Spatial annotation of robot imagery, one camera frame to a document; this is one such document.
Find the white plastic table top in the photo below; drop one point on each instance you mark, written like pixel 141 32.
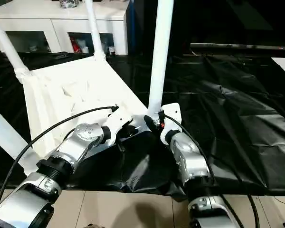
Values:
pixel 73 95

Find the black mat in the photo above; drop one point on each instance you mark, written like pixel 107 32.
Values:
pixel 228 114

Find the small white cup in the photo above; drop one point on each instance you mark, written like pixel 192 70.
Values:
pixel 112 50

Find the plain white cup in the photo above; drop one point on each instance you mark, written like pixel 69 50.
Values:
pixel 85 50

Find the dark long bar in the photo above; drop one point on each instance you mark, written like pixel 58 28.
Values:
pixel 240 46

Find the white cabinet with glass doors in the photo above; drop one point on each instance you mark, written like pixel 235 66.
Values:
pixel 50 21

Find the dark crumpled bundle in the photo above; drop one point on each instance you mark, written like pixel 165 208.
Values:
pixel 69 3

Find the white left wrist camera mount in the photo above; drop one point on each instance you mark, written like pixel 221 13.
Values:
pixel 118 121

